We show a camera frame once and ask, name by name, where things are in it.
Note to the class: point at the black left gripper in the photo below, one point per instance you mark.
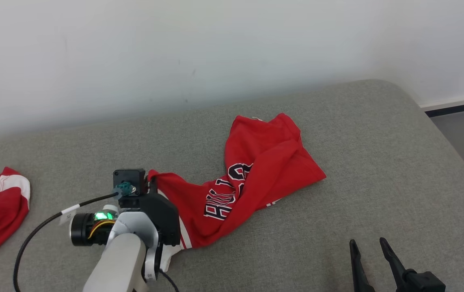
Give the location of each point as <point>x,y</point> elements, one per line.
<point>162,219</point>

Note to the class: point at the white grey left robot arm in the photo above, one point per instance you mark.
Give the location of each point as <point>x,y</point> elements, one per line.
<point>122,259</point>

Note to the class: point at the white box at wall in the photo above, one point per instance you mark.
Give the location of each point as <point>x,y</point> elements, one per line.
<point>459,106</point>

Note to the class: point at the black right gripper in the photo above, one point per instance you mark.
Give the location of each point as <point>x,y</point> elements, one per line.
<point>424,283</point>

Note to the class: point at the red garment with black lettering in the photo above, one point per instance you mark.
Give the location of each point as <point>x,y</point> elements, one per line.
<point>264,162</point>

